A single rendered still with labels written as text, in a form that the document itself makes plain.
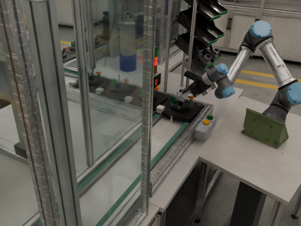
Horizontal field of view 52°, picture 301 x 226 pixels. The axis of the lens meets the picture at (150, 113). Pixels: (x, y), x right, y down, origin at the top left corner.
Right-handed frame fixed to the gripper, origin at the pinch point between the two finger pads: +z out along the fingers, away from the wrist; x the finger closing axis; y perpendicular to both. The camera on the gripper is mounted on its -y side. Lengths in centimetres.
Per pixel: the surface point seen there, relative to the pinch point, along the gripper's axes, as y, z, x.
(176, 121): 13.3, 9.2, -10.2
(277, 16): 19, 17, 408
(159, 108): 0.1, 12.4, -12.0
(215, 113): 28.7, 1.6, 23.2
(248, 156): 52, -21, -15
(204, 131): 25.4, -9.1, -18.2
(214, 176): 80, 47, 37
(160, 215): 37, 2, -74
